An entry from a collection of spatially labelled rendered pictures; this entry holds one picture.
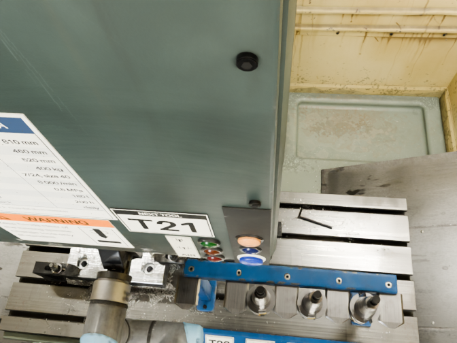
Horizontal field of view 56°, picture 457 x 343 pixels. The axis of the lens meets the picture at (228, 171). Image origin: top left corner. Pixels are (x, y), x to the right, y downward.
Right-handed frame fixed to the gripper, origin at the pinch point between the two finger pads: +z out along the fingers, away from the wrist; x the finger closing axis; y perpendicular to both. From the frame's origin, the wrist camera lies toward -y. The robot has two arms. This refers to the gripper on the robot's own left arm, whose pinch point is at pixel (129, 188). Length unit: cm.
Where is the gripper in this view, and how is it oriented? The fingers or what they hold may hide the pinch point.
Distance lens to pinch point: 97.2
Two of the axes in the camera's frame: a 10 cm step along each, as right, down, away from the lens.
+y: 0.8, 4.3, 9.0
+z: 1.0, -9.0, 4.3
